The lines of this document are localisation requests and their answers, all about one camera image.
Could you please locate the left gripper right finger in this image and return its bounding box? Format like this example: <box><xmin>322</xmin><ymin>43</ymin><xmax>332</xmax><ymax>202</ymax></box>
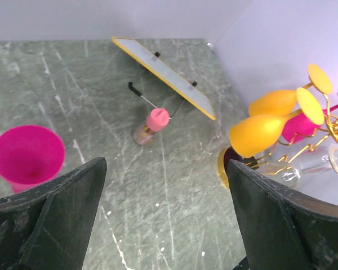
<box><xmin>228</xmin><ymin>160</ymin><xmax>338</xmax><ymax>269</ymax></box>

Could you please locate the pink wine glass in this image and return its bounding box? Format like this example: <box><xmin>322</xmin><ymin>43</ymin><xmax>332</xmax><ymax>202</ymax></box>
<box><xmin>282</xmin><ymin>104</ymin><xmax>338</xmax><ymax>144</ymax></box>
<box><xmin>0</xmin><ymin>125</ymin><xmax>66</xmax><ymax>194</ymax></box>

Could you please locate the yellow framed tilted mirror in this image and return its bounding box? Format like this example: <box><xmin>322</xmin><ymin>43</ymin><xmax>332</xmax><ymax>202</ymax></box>
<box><xmin>112</xmin><ymin>37</ymin><xmax>216</xmax><ymax>120</ymax></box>

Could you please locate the clear wine glass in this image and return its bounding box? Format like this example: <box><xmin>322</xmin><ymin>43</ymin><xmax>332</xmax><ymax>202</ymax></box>
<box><xmin>256</xmin><ymin>143</ymin><xmax>338</xmax><ymax>188</ymax></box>

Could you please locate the orange wine glass left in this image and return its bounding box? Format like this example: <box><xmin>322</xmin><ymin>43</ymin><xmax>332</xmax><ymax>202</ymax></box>
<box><xmin>229</xmin><ymin>87</ymin><xmax>324</xmax><ymax>158</ymax></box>

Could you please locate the small pink capped bottle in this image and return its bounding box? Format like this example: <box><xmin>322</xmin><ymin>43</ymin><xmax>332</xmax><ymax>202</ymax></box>
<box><xmin>133</xmin><ymin>108</ymin><xmax>170</xmax><ymax>146</ymax></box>

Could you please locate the orange wine glass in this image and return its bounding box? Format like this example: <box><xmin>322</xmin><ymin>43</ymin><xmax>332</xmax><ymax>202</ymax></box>
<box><xmin>248</xmin><ymin>64</ymin><xmax>333</xmax><ymax>116</ymax></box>
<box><xmin>229</xmin><ymin>87</ymin><xmax>324</xmax><ymax>158</ymax></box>

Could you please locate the gold wine glass rack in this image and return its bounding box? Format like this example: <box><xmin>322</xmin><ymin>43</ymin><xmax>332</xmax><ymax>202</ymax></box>
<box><xmin>217</xmin><ymin>105</ymin><xmax>338</xmax><ymax>188</ymax></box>

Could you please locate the orange wine glass right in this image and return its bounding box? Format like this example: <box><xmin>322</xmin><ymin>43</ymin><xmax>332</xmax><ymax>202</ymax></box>
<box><xmin>248</xmin><ymin>64</ymin><xmax>333</xmax><ymax>116</ymax></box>

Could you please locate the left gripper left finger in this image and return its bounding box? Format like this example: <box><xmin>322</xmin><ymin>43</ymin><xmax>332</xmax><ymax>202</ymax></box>
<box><xmin>0</xmin><ymin>157</ymin><xmax>107</xmax><ymax>269</ymax></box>

